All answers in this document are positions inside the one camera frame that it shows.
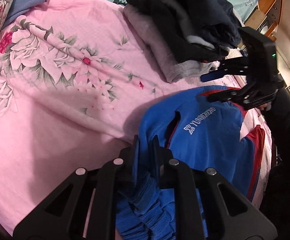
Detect wooden cabinet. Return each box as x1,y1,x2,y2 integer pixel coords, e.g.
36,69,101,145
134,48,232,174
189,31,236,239
245,0,283,41

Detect blue and red pants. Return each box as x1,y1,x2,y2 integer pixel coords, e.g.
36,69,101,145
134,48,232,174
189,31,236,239
116,86,265,239

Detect pink floral bed sheet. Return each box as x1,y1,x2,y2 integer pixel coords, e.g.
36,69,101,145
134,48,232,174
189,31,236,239
0,0,273,238

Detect dark navy folded garment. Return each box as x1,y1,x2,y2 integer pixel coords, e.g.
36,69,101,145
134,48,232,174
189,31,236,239
175,0,241,49

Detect person's right hand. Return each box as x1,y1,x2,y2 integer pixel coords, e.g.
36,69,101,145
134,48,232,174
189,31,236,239
257,102,272,112

